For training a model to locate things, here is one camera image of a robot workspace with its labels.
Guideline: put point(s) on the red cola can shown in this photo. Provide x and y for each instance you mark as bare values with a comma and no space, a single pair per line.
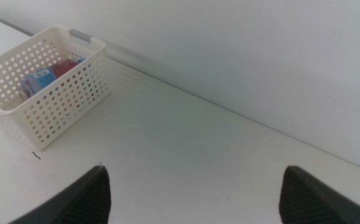
64,67

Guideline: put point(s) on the clear water bottle blue cap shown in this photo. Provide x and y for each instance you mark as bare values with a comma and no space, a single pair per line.
40,81

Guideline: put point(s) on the small black curly thread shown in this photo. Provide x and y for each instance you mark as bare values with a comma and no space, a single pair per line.
36,155

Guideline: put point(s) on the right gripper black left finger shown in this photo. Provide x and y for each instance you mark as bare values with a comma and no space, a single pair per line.
83,202

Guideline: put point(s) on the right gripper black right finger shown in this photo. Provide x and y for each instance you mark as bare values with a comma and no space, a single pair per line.
307,199

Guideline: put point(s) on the grey wall rail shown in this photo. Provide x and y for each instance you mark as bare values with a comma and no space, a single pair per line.
12,25

